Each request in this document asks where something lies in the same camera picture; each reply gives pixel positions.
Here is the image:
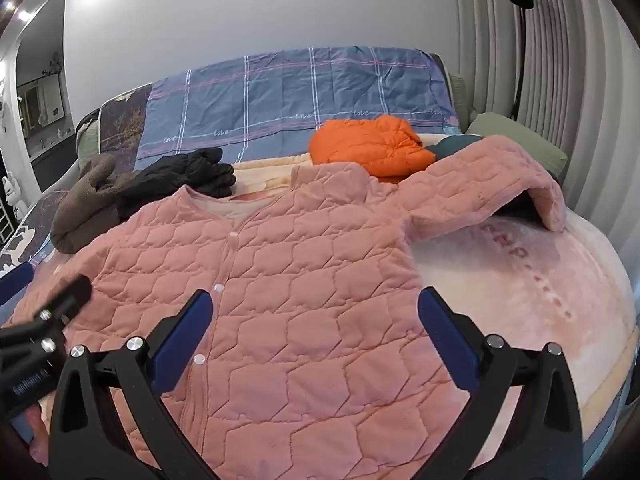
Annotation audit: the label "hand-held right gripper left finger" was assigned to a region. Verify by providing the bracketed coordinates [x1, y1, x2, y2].
[47, 290, 221, 480]

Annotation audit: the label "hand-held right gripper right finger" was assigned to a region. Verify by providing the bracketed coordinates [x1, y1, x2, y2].
[417, 287, 586, 480]

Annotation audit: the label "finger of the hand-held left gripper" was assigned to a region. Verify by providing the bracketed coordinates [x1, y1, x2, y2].
[0, 274, 94, 358]
[0, 264, 35, 306]

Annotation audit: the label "pink quilted jacket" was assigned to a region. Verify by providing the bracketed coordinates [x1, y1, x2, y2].
[30, 135, 568, 480]

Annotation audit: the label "brown fleece garment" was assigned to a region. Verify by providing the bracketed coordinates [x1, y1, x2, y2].
[51, 154, 126, 255]

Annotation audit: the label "white rabbit figurine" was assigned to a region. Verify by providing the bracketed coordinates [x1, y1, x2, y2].
[1, 174, 22, 222]

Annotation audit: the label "pink plush blanket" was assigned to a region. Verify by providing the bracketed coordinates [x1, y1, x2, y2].
[30, 150, 640, 480]

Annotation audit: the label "green pillow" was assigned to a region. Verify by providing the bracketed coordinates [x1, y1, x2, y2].
[467, 112, 568, 176]
[76, 114, 104, 162]

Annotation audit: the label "black gloves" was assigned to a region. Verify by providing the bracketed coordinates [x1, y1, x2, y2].
[116, 148, 237, 221]

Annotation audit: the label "dark tree print pillow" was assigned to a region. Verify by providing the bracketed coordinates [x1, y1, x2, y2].
[97, 85, 153, 171]

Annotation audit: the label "dark teal garment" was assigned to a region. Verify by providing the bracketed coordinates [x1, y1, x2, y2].
[425, 134, 561, 222]

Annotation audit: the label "orange puffer jacket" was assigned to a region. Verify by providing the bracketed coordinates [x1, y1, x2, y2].
[308, 115, 437, 178]

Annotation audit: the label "blue plaid quilt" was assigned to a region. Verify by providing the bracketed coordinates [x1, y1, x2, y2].
[134, 47, 461, 173]

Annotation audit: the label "white pleated curtain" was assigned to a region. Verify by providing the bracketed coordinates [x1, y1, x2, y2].
[452, 0, 632, 211]

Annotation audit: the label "arched wall mirror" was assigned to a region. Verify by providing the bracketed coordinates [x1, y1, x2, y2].
[0, 0, 82, 196]

